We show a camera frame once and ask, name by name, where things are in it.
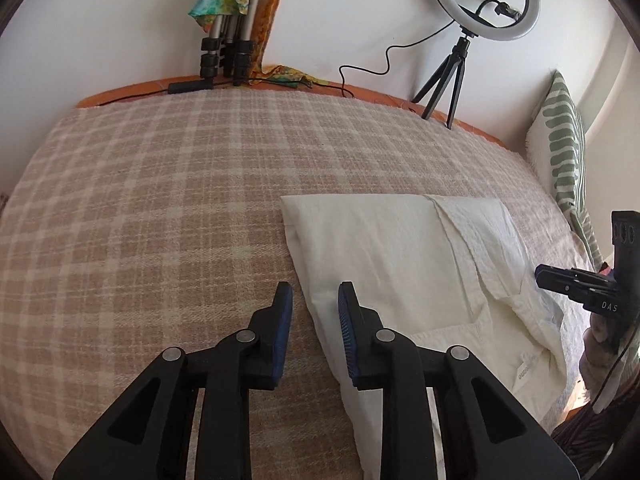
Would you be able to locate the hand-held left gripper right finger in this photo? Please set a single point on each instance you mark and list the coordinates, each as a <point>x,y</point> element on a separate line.
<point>345,330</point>

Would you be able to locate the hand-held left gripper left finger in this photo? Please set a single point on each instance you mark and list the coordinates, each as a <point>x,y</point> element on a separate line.
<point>285,320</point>

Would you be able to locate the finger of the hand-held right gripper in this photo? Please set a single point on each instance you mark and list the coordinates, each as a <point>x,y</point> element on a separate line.
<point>570,292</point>
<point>555,272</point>

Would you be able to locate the white shirt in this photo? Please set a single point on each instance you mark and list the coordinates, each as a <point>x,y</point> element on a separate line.
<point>390,250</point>

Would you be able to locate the person's right forearm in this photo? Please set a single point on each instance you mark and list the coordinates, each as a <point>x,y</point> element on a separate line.
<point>595,365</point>

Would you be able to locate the green patterned pillow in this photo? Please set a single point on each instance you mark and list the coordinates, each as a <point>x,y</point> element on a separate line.
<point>562,145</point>

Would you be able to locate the person's dark striped clothing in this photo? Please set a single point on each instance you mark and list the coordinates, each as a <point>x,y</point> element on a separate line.
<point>595,440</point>

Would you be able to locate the beige plaid blanket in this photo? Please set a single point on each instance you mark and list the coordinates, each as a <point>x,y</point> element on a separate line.
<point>150,185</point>

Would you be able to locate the black mini tripod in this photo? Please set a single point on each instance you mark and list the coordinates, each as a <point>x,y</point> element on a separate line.
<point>457,75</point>

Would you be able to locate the orange patterned bedsheet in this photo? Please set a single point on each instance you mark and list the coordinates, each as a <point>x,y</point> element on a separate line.
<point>380,97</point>

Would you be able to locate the silver tripod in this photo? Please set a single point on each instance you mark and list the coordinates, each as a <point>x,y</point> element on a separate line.
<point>210,55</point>

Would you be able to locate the colourful silk scarf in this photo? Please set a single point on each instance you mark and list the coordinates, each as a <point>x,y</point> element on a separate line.
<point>220,0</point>

